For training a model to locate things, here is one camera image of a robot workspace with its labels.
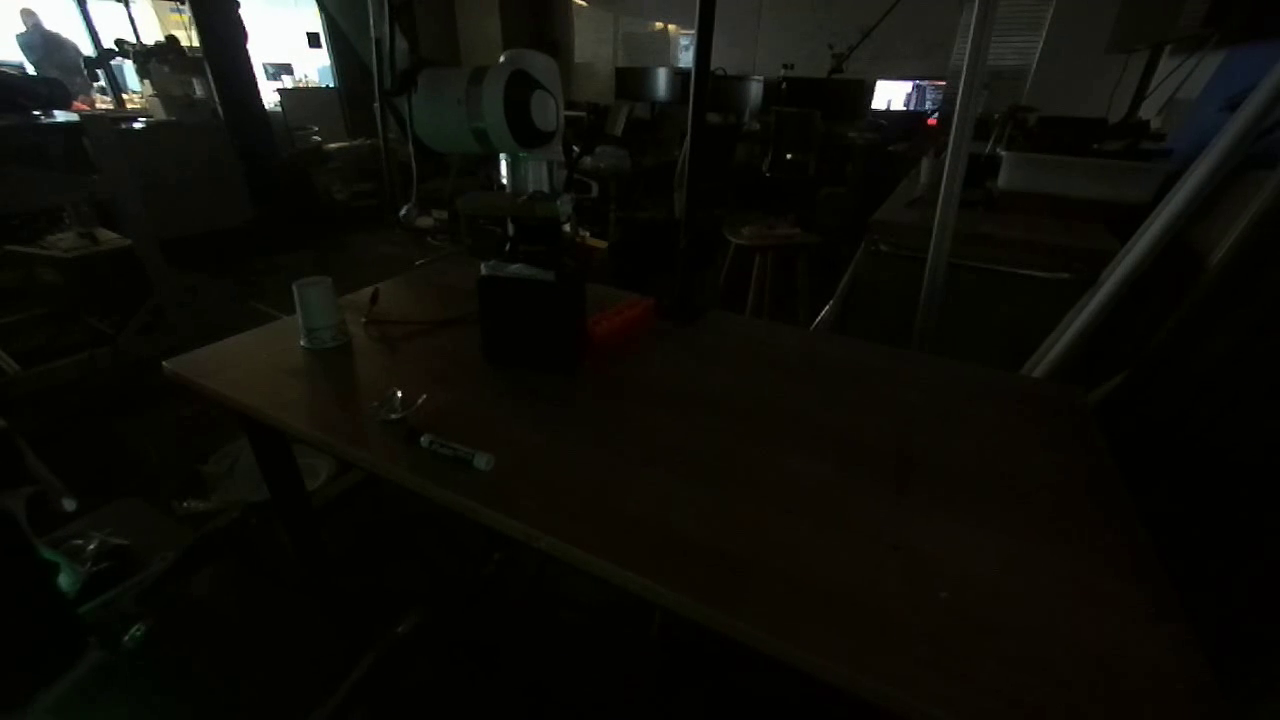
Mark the round wooden stool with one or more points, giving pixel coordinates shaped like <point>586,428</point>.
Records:
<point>767,236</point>

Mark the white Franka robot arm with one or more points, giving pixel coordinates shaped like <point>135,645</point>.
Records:
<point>461,106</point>

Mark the white cup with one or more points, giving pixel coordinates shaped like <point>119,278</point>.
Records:
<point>322,313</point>

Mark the white marker pen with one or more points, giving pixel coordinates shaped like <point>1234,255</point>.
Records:
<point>456,453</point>

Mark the lit computer monitor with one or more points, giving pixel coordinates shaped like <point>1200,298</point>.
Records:
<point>911,92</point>

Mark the dark table leg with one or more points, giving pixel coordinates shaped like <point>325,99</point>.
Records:
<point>281,482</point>

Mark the green glowing floor item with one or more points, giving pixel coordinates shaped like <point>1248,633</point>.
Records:
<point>83,568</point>

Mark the white upright pole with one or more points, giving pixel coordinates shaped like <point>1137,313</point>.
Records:
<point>951,173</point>

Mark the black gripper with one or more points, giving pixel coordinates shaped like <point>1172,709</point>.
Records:
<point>545,230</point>

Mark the black basket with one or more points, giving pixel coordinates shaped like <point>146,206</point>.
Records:
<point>534,324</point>

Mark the person in background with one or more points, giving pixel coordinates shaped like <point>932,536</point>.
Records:
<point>56,59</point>

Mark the slanted metal pole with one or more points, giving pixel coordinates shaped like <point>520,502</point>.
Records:
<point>1147,224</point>

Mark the black upright pole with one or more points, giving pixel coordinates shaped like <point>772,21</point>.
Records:
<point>699,132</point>

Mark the pale sheet on floor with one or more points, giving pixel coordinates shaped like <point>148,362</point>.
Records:
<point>242,477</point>

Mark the blue background object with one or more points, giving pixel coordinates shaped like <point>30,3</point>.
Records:
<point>1227,92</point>

